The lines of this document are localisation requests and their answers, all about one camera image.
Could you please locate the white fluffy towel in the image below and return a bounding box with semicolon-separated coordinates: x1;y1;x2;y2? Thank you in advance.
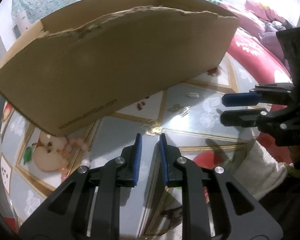
234;141;288;200

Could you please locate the pink floral bed quilt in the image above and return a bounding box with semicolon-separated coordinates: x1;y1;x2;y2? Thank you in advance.
214;2;294;163

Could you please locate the pink white bead bracelet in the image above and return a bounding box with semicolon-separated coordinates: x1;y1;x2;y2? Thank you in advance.
61;137;91;178

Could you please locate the brown cardboard box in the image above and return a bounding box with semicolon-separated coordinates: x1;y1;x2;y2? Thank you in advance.
0;0;239;137

